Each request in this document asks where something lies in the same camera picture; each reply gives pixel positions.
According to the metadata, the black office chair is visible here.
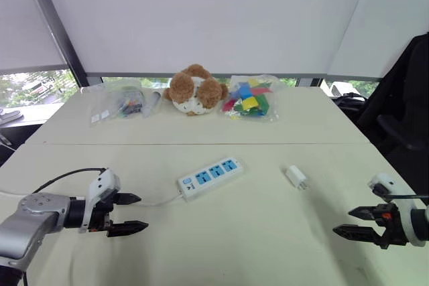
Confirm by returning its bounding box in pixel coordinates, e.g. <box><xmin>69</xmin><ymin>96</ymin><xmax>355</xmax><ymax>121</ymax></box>
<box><xmin>356</xmin><ymin>32</ymin><xmax>429</xmax><ymax>197</ymax></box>

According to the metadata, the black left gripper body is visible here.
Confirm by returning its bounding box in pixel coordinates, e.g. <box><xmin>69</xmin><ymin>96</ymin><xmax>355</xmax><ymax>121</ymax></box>
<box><xmin>88</xmin><ymin>194</ymin><xmax>118</xmax><ymax>237</ymax></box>

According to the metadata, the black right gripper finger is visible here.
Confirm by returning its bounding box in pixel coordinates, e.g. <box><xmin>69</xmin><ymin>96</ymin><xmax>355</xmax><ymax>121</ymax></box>
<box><xmin>332</xmin><ymin>224</ymin><xmax>383</xmax><ymax>243</ymax></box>
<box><xmin>348</xmin><ymin>206</ymin><xmax>381</xmax><ymax>222</ymax></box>

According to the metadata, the clear bag of small parts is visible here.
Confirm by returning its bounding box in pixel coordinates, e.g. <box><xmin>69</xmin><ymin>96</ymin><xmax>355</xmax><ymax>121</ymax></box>
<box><xmin>89</xmin><ymin>80</ymin><xmax>149</xmax><ymax>128</ymax></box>

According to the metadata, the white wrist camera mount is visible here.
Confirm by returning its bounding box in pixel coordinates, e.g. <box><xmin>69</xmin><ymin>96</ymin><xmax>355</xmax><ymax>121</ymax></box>
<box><xmin>367</xmin><ymin>173</ymin><xmax>428</xmax><ymax>248</ymax></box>
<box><xmin>79</xmin><ymin>168</ymin><xmax>121</xmax><ymax>234</ymax></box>

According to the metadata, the bag of coloured blocks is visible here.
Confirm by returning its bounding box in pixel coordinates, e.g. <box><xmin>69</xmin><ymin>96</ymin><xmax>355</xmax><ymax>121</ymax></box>
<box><xmin>221</xmin><ymin>74</ymin><xmax>281</xmax><ymax>124</ymax></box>

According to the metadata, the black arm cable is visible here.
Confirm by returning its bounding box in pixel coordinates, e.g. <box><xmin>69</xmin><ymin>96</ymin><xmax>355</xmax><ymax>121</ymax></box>
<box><xmin>32</xmin><ymin>167</ymin><xmax>109</xmax><ymax>195</ymax></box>
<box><xmin>384</xmin><ymin>192</ymin><xmax>429</xmax><ymax>200</ymax></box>

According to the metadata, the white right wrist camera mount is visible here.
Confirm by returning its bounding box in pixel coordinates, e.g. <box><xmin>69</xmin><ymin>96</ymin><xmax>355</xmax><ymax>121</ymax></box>
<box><xmin>367</xmin><ymin>173</ymin><xmax>428</xmax><ymax>248</ymax></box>

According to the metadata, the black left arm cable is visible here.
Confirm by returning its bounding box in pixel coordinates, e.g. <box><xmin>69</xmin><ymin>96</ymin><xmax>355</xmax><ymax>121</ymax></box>
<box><xmin>32</xmin><ymin>167</ymin><xmax>109</xmax><ymax>195</ymax></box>

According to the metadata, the brown white plush toy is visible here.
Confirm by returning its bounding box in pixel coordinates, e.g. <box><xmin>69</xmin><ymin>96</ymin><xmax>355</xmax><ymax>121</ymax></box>
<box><xmin>162</xmin><ymin>64</ymin><xmax>230</xmax><ymax>117</ymax></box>

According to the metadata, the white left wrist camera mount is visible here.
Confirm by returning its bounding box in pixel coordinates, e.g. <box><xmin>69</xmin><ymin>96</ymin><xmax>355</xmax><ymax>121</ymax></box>
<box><xmin>79</xmin><ymin>168</ymin><xmax>121</xmax><ymax>234</ymax></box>

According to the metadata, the white plug adapter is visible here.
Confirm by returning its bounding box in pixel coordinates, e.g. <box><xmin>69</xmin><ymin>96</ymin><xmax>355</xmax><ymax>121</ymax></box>
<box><xmin>284</xmin><ymin>164</ymin><xmax>311</xmax><ymax>192</ymax></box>

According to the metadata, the clear bag with grey tube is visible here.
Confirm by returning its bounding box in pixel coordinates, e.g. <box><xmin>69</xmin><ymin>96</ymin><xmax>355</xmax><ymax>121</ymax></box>
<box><xmin>141</xmin><ymin>87</ymin><xmax>164</xmax><ymax>119</ymax></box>

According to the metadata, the dark rounded shape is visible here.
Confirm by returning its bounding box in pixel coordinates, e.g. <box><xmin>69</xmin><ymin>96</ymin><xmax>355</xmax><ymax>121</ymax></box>
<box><xmin>0</xmin><ymin>258</ymin><xmax>25</xmax><ymax>286</ymax></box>

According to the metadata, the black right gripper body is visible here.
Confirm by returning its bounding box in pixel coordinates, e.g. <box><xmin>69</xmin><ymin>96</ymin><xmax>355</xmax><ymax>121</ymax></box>
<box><xmin>375</xmin><ymin>202</ymin><xmax>410</xmax><ymax>250</ymax></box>

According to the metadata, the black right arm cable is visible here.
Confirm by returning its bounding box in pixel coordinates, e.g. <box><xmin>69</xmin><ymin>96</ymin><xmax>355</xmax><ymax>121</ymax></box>
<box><xmin>384</xmin><ymin>192</ymin><xmax>429</xmax><ymax>200</ymax></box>

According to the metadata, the white roller blind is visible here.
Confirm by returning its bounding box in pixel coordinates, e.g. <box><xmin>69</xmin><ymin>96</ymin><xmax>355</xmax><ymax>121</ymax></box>
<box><xmin>0</xmin><ymin>0</ymin><xmax>68</xmax><ymax>74</ymax></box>
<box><xmin>326</xmin><ymin>0</ymin><xmax>429</xmax><ymax>82</ymax></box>
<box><xmin>36</xmin><ymin>0</ymin><xmax>373</xmax><ymax>78</ymax></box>

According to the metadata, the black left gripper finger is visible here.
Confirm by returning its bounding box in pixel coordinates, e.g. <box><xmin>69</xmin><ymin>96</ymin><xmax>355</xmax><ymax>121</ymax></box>
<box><xmin>106</xmin><ymin>220</ymin><xmax>149</xmax><ymax>238</ymax></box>
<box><xmin>114</xmin><ymin>193</ymin><xmax>142</xmax><ymax>206</ymax></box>

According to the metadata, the white blue power strip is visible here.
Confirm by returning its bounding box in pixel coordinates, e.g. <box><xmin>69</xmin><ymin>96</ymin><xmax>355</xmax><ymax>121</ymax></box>
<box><xmin>177</xmin><ymin>156</ymin><xmax>245</xmax><ymax>203</ymax></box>

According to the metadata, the dark window frame post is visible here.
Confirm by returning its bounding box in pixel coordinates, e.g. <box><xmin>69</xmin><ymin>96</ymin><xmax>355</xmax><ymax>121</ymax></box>
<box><xmin>19</xmin><ymin>0</ymin><xmax>90</xmax><ymax>88</ymax></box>

